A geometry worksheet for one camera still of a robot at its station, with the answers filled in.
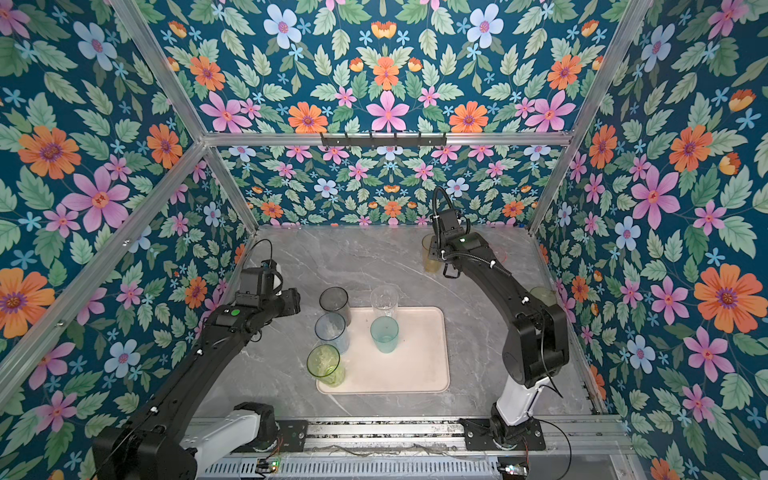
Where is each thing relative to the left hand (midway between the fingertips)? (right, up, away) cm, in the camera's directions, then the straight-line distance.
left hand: (293, 289), depth 80 cm
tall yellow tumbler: (+40, +5, +26) cm, 48 cm away
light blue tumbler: (+9, -12, +6) cm, 16 cm away
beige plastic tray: (+34, -22, +4) cm, 41 cm away
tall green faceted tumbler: (+7, -22, +4) cm, 23 cm away
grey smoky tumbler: (+11, -3, +4) cm, 12 cm away
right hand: (+42, +12, +7) cm, 44 cm away
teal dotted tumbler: (+24, -13, +8) cm, 29 cm away
